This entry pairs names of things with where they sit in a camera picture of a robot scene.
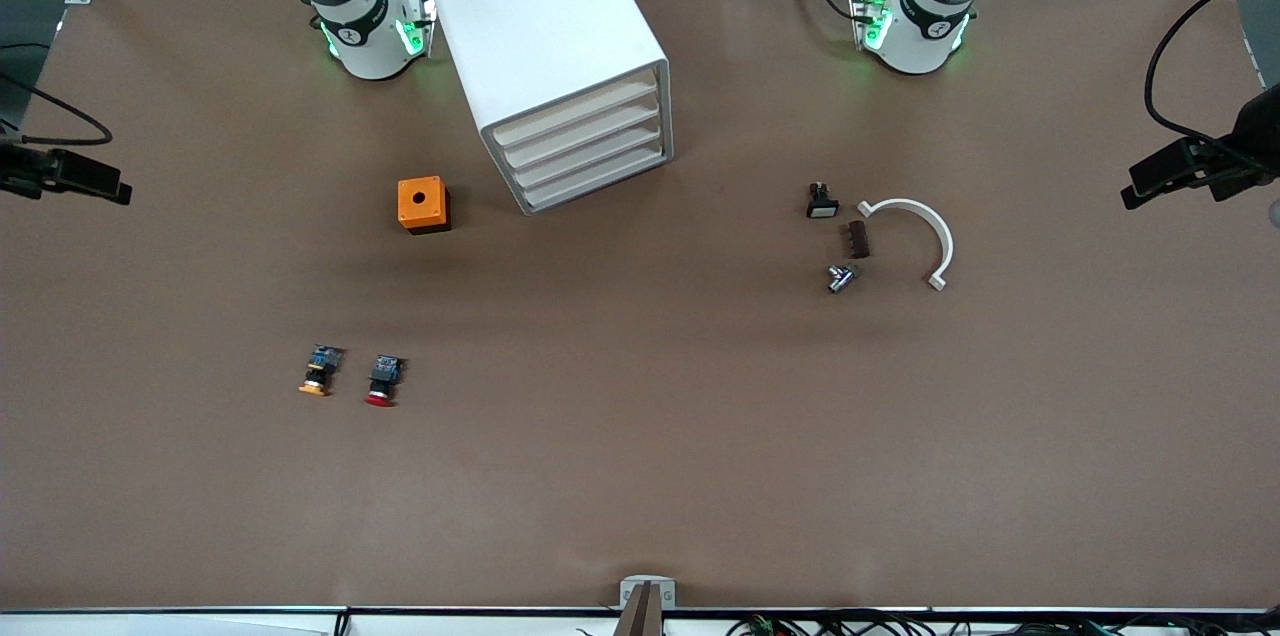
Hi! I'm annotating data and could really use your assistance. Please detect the red mushroom push button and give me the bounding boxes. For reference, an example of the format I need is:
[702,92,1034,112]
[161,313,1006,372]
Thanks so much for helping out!
[364,353,406,408]

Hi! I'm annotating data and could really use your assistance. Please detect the beige cabinet drawer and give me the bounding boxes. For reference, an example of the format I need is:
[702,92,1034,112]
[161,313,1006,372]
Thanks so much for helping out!
[520,142,669,213]
[503,96,662,169]
[512,119,664,190]
[495,71,660,149]

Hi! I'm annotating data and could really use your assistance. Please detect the yellow mushroom push button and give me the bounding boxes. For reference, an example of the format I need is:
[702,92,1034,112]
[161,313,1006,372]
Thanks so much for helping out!
[297,344,346,398]

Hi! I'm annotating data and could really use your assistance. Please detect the orange button box with hole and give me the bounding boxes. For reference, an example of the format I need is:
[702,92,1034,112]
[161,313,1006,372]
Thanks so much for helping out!
[397,176,452,236]

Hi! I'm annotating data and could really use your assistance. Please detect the white drawer cabinet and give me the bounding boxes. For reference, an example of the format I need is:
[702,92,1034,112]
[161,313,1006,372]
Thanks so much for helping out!
[419,0,675,217]

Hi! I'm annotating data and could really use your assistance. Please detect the white curved plastic bracket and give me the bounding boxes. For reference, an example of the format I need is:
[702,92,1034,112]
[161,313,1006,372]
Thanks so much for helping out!
[857,198,955,292]

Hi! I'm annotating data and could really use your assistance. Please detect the black cable bundle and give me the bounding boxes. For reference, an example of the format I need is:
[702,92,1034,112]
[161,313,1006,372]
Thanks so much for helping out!
[725,611,1280,636]

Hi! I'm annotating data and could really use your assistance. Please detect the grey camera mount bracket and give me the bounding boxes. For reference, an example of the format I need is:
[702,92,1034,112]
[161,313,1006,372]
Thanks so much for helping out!
[619,575,677,610]

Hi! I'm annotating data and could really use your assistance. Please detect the brown camera pole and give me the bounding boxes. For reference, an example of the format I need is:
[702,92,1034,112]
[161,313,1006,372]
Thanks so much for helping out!
[614,583,667,636]

